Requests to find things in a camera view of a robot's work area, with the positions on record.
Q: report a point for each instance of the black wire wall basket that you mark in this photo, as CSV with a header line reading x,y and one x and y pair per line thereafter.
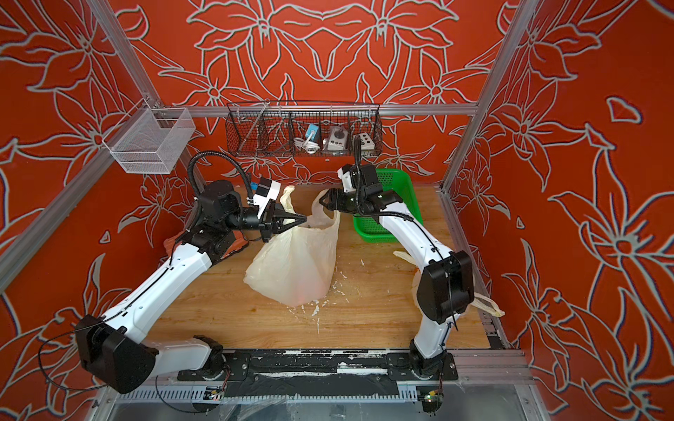
x,y
277,129

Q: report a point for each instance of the yellow translucent plastic bag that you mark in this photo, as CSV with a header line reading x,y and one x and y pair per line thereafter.
x,y
480,301

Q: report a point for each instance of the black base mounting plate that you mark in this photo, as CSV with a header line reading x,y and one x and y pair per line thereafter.
x,y
323,375

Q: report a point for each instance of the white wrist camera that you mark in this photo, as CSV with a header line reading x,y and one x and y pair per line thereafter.
x,y
266,190
347,175

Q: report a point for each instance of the clear acrylic wall box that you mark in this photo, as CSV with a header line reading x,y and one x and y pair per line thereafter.
x,y
150,144

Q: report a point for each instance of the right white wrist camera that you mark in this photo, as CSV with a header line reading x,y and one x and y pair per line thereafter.
x,y
347,175

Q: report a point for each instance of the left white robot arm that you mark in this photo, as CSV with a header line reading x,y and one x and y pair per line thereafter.
x,y
112,348

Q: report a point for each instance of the orange-print plastic bag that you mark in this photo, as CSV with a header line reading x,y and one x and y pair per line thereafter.
x,y
296,267

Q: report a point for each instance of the grey controller device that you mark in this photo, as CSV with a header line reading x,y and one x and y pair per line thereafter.
x,y
337,139

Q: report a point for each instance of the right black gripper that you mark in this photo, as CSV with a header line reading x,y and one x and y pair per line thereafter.
x,y
337,202

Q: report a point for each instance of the blue white small box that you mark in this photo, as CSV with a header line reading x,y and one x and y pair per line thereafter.
x,y
312,133

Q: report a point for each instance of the white button box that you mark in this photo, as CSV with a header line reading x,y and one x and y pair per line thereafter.
x,y
364,142

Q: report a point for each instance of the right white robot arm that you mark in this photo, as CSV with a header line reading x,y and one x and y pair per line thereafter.
x,y
446,287

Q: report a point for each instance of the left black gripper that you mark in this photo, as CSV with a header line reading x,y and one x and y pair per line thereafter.
x,y
275,223

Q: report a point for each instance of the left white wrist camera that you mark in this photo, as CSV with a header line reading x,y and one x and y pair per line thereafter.
x,y
266,190

